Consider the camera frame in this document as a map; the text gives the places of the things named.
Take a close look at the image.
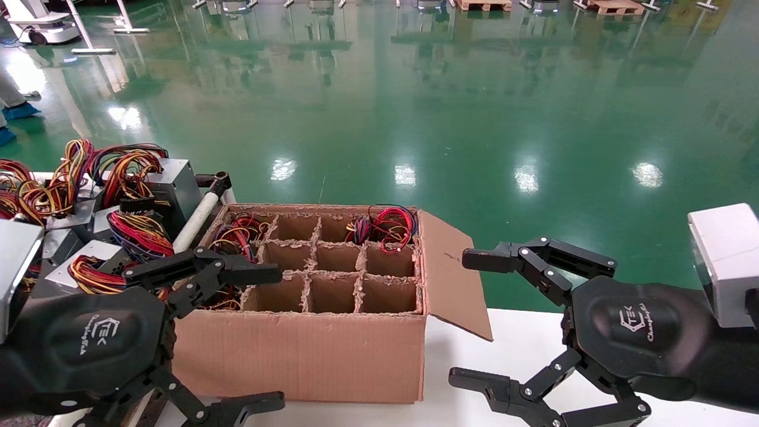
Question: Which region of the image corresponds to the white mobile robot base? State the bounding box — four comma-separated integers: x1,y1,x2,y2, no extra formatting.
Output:
2,0,82,46

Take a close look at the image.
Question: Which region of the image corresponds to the wooden pallet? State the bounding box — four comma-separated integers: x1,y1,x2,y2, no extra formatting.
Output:
455,0,514,12
586,0,645,17

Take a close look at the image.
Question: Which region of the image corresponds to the cardboard box with dividers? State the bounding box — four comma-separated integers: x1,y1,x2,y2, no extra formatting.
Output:
169,203,494,405

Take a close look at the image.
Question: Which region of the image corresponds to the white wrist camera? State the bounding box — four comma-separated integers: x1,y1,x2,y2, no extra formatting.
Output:
687,203,759,329
0,219,46,345

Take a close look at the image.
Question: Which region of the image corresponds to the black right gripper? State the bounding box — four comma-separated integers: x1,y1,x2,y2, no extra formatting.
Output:
448,237,715,427

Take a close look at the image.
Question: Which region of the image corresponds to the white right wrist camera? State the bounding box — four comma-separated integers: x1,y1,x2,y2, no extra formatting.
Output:
687,203,759,329

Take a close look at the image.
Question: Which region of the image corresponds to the grey power supply with wires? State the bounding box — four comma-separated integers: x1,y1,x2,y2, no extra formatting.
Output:
88,142,203,238
346,205,419,254
0,158,85,267
211,212,270,265
44,239,173,297
18,138,119,229
199,285,244,312
92,205,176,265

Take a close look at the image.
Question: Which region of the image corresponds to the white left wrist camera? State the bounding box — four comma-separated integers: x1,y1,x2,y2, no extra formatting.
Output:
0,219,46,345

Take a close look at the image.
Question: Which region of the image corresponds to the person with blue shoe covers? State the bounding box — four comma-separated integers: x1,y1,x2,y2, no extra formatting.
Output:
0,71,42,147

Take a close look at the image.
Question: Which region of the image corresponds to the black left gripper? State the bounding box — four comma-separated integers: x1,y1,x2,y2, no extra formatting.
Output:
21,247,286,427

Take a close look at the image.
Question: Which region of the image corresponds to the white table leg frame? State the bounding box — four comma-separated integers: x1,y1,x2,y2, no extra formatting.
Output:
64,0,150,55

